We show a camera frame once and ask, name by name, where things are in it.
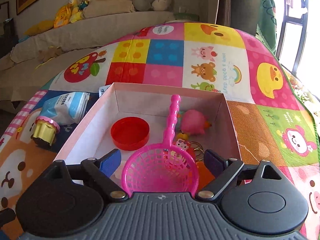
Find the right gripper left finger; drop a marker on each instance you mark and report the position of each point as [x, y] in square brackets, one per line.
[98, 174]

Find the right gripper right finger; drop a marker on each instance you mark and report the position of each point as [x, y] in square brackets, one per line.
[224, 171]

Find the orange plastic toy piece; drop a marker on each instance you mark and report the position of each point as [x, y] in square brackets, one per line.
[205, 176]

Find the red plastic lid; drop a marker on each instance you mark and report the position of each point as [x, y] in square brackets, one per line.
[130, 133]

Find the yellow toy camera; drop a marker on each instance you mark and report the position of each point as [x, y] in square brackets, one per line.
[182, 141]

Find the pink pig toy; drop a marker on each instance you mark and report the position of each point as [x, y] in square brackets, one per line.
[192, 122]

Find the pink plastic net scoop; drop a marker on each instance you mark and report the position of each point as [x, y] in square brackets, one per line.
[161, 167]

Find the pink gold cupcake toy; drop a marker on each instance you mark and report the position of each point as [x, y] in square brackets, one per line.
[45, 131]

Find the white battery charger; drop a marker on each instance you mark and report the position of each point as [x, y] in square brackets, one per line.
[103, 89]

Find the black red keychain toy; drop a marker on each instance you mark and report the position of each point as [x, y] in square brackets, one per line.
[198, 150]

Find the colourful cartoon play mat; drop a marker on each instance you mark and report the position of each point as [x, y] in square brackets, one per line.
[270, 121]

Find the blue white tissue pack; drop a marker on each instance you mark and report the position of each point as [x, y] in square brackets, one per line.
[65, 109]

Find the pink cardboard box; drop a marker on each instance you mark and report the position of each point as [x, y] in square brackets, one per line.
[92, 136]

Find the small brown plush toy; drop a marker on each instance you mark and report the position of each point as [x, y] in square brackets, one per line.
[50, 53]

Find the beige sofa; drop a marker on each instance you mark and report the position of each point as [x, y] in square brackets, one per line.
[62, 45]

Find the green patterned cloth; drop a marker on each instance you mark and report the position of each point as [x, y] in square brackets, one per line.
[267, 25]

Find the yellow pillow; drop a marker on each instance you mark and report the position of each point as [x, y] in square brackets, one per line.
[39, 28]

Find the yellow tiger plush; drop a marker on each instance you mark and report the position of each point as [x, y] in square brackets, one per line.
[64, 14]

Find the folded beige blanket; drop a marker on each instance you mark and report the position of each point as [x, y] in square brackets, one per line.
[98, 8]

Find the cartoon boy doll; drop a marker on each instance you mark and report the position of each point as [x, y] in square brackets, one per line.
[77, 14]

